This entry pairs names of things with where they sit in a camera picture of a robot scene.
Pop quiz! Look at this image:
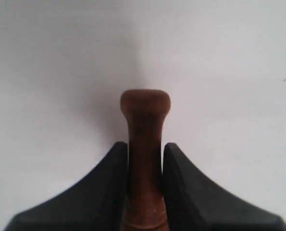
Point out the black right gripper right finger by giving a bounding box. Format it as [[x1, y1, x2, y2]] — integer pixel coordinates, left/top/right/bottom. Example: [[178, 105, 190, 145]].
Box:
[[162, 143, 286, 231]]

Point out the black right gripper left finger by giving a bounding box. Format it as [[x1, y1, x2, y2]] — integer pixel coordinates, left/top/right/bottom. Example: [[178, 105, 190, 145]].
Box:
[[5, 141, 128, 231]]

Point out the brown wooden pestle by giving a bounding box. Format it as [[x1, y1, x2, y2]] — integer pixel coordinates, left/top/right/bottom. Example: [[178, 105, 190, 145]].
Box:
[[120, 89, 171, 231]]

